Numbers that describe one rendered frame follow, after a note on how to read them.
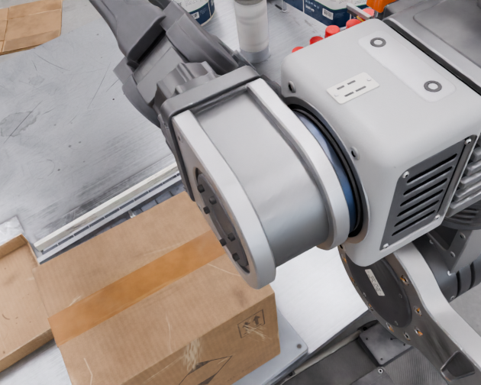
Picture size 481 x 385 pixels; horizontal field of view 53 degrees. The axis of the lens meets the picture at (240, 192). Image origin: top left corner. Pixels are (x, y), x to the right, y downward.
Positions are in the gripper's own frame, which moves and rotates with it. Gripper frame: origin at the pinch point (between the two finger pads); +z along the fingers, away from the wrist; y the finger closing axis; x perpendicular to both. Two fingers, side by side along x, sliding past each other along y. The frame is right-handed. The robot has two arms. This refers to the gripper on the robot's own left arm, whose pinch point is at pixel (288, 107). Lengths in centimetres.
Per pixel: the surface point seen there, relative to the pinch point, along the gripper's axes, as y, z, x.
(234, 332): -42, -38, 26
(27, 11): 262, 62, 70
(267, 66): 21.4, 10.6, -3.8
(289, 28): 30.5, 20.2, -15.6
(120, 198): 4.0, -26.2, 36.2
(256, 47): 24.5, 5.9, -6.1
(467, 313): -49, 99, 27
